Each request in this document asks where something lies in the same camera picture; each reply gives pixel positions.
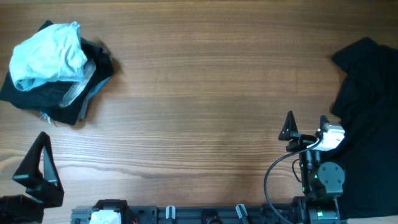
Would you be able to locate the black t-shirt under pile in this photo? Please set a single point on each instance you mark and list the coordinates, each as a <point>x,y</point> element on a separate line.
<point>367,107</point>

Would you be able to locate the white rail clip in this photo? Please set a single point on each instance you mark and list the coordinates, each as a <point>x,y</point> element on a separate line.
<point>170,212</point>
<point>242,213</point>

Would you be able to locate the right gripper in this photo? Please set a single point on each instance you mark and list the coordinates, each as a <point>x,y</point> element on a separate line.
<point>292,132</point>

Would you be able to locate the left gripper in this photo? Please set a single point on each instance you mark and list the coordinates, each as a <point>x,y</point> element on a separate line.
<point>46,185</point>

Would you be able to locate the folded black garment underneath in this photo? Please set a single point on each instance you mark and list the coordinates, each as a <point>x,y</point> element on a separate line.
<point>100,56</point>

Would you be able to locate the light blue t-shirt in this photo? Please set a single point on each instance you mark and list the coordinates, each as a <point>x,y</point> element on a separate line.
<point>53,54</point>

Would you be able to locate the right white rail clip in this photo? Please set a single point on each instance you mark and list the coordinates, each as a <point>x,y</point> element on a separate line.
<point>242,213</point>

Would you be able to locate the folded blue garment at bottom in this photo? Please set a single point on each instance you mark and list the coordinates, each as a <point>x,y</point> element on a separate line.
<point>77,110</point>

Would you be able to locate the left white rail clip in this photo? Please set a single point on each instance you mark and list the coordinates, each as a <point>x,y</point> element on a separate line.
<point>170,212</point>

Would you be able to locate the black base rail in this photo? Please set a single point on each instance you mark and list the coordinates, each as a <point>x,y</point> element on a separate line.
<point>263,214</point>

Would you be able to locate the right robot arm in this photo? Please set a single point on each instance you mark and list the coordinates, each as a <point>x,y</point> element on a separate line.
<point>322,180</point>

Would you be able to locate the folded grey white garment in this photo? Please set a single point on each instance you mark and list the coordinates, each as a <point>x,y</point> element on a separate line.
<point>77,88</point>

